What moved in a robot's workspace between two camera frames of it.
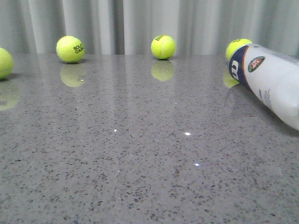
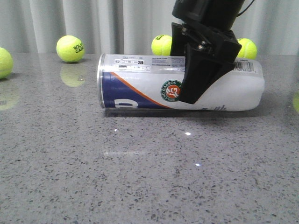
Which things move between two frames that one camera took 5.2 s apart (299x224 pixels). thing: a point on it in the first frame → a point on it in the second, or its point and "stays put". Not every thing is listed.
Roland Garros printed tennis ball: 70,49 stays put
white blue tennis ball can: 273,77 → 155,81
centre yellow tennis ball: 163,46 stays put
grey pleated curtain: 129,27 stays put
